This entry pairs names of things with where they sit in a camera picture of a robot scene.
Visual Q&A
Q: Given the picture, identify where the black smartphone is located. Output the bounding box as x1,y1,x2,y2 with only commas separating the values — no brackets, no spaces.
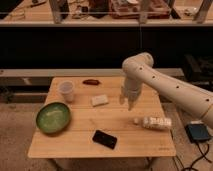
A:
92,130,117,149

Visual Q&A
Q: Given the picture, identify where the green bowl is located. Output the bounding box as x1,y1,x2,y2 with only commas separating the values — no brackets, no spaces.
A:
36,102,71,134

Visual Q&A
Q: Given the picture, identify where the blue black power box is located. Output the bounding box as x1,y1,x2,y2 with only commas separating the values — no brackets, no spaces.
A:
185,124,211,143

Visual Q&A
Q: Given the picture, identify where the wooden folding table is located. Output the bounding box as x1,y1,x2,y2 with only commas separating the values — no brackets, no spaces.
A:
28,77,176,158

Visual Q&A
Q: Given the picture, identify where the long workbench shelf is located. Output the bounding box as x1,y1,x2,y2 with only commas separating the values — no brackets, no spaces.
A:
0,0,213,27

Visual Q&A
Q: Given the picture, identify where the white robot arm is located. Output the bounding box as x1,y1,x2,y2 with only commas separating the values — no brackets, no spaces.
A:
120,52,213,129

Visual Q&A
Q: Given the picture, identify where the dark red sausage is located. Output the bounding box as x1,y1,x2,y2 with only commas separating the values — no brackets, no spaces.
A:
83,79,100,85

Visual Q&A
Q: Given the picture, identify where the translucent plastic cup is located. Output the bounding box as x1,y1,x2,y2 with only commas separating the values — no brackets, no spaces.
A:
58,81,74,102

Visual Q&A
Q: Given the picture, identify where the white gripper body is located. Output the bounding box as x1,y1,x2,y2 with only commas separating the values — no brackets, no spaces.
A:
119,86,141,111

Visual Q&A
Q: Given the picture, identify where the black floor cable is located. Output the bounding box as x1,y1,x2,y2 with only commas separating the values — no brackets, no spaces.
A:
173,141,213,171

